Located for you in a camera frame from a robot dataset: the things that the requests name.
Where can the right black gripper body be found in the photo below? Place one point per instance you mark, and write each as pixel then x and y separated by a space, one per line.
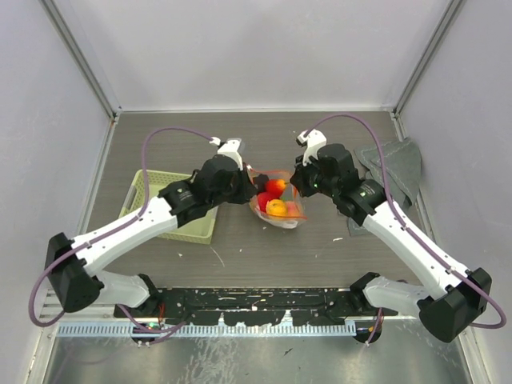
pixel 310 180

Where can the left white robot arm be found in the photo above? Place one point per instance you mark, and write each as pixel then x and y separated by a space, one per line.
pixel 77 265

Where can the grey slotted cable duct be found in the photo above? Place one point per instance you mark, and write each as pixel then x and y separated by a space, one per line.
pixel 120 329

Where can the clear orange zip bag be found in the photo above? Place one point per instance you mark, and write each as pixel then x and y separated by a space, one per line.
pixel 259 179

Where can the yellow orange toy fruit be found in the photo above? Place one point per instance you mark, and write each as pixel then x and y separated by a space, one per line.
pixel 276 208

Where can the orange toy peach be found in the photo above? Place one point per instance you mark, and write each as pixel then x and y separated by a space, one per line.
pixel 292 209

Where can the green plastic basket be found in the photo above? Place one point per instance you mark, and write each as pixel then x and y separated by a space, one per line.
pixel 199 231

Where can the grey folded cloth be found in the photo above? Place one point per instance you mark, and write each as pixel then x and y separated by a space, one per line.
pixel 403 168

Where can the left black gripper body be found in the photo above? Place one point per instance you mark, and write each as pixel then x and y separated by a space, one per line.
pixel 237 192

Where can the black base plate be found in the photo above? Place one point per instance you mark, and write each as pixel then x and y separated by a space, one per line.
pixel 256 307

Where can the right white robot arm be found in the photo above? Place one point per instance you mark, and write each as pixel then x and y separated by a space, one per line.
pixel 449 297

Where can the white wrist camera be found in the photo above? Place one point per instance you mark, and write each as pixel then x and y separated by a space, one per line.
pixel 312 141
pixel 231 148

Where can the red toy apple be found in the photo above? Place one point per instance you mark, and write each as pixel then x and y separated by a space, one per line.
pixel 263 198

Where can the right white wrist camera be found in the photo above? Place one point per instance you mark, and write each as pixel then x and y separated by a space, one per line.
pixel 312 141

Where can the red toy tomato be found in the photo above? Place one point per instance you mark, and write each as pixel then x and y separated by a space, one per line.
pixel 276 187

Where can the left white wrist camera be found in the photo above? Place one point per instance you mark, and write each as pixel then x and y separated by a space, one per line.
pixel 231 148

